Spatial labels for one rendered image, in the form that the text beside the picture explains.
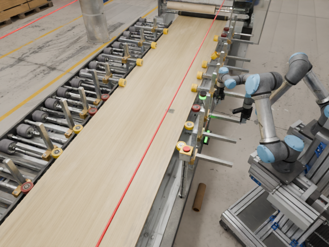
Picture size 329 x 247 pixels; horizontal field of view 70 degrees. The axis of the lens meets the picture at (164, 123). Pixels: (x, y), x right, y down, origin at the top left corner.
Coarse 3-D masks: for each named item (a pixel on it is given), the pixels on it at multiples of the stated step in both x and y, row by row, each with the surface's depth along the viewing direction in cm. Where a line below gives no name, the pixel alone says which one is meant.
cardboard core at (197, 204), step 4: (200, 184) 256; (204, 184) 256; (200, 188) 252; (204, 188) 253; (200, 192) 249; (204, 192) 252; (196, 196) 247; (200, 196) 246; (196, 200) 242; (200, 200) 242; (196, 204) 239; (200, 204) 240; (192, 208) 240; (196, 208) 243; (200, 208) 239
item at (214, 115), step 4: (196, 112) 224; (208, 116) 222; (212, 116) 221; (216, 116) 219; (220, 116) 219; (224, 116) 219; (224, 120) 219; (228, 120) 218; (232, 120) 216; (236, 120) 215
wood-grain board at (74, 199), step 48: (192, 48) 311; (144, 96) 235; (192, 96) 235; (96, 144) 188; (144, 144) 188; (48, 192) 157; (96, 192) 157; (144, 192) 157; (0, 240) 135; (48, 240) 135; (96, 240) 135
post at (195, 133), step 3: (192, 132) 166; (195, 132) 166; (192, 135) 168; (195, 135) 167; (192, 138) 170; (195, 138) 169; (192, 141) 172; (195, 141) 171; (192, 144) 174; (195, 144) 173; (195, 147) 177; (192, 156) 183; (189, 165) 192; (192, 165) 190
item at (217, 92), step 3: (219, 87) 192; (216, 90) 200; (219, 90) 192; (222, 90) 192; (216, 93) 197; (219, 93) 196; (222, 93) 196; (216, 96) 196; (219, 96) 198; (222, 96) 196; (222, 99) 199
